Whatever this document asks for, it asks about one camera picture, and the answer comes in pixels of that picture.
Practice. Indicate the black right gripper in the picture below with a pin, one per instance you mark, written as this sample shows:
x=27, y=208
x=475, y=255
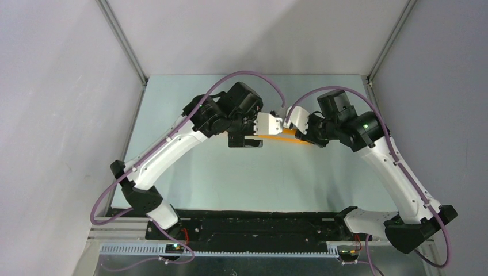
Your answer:
x=308, y=137

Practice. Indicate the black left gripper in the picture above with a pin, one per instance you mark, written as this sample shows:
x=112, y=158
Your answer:
x=237, y=138

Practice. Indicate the orange wooden picture frame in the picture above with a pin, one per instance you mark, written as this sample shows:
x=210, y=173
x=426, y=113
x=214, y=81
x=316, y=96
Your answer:
x=287, y=136

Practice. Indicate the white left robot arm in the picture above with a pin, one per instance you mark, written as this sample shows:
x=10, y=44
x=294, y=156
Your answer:
x=138, y=176

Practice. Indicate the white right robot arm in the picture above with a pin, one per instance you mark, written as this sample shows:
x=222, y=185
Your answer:
x=418, y=214

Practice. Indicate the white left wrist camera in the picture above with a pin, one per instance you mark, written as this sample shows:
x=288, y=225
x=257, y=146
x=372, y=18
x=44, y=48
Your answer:
x=267, y=124

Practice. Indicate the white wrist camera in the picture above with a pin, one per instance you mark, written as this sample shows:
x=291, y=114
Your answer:
x=297, y=118
x=267, y=124

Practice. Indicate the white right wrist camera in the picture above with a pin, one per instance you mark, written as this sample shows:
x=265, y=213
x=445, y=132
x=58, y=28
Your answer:
x=297, y=118

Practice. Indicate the aluminium front rail frame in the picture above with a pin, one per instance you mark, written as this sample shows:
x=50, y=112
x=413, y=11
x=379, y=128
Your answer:
x=134, y=246

